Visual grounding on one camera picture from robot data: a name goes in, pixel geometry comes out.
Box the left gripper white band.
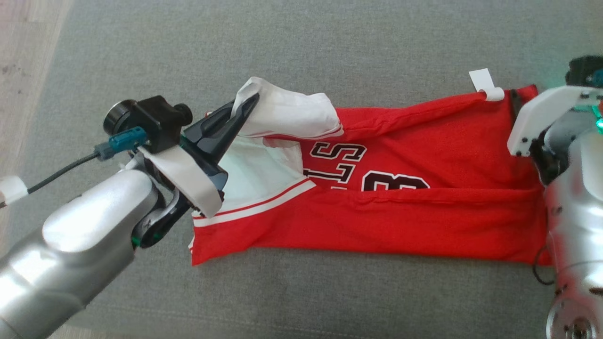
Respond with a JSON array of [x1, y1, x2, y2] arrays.
[[139, 93, 261, 218]]

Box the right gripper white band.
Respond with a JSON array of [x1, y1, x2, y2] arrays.
[[507, 85, 603, 158]]

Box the red basketball jersey white sleeves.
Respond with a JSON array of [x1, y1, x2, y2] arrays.
[[188, 68, 553, 267]]

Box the large grey fabric sofa seat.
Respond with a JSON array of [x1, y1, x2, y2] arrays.
[[0, 0, 603, 339]]

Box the left camera cable teal connector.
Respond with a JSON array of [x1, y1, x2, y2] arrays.
[[0, 126, 148, 209]]

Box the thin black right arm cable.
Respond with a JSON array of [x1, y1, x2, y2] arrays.
[[532, 245, 557, 286]]

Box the white tape tag on cable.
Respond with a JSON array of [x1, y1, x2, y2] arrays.
[[0, 176, 29, 206]]

